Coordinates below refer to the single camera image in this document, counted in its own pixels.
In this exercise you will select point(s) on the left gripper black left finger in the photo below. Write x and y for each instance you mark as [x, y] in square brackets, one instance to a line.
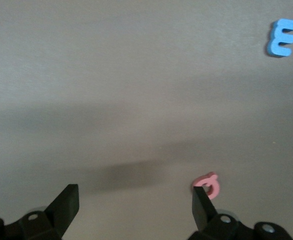
[66, 207]

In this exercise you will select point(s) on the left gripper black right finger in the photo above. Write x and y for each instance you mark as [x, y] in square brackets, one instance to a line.
[202, 212]

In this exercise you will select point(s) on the red letter Q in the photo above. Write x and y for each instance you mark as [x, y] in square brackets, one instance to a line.
[215, 190]

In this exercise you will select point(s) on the blue letter E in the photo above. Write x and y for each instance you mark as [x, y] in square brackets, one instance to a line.
[274, 37]

